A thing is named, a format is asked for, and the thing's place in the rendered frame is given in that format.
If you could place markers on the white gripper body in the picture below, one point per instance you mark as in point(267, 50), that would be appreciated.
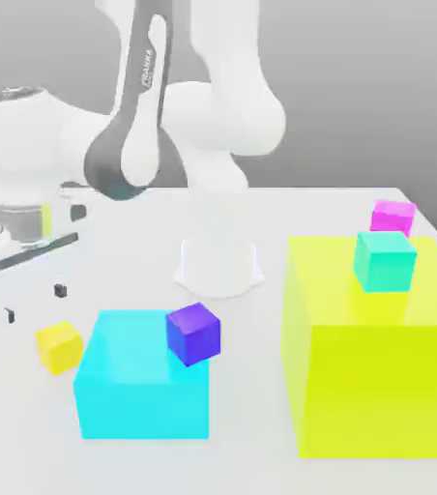
point(29, 267)

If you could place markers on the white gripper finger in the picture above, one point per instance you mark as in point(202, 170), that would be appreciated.
point(60, 290)
point(9, 315)

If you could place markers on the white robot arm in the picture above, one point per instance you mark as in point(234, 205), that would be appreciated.
point(222, 100)

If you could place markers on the small yellow cube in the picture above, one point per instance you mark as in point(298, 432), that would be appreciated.
point(58, 350)

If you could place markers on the small purple cube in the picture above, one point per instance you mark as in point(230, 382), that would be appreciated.
point(195, 336)

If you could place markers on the small teal cube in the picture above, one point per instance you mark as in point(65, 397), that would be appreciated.
point(384, 265)

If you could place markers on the small magenta cube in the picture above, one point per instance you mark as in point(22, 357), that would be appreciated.
point(390, 218)

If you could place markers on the large cyan box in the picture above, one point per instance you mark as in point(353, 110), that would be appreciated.
point(141, 402)

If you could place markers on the large yellow-green box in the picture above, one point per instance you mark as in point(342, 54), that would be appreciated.
point(381, 386)

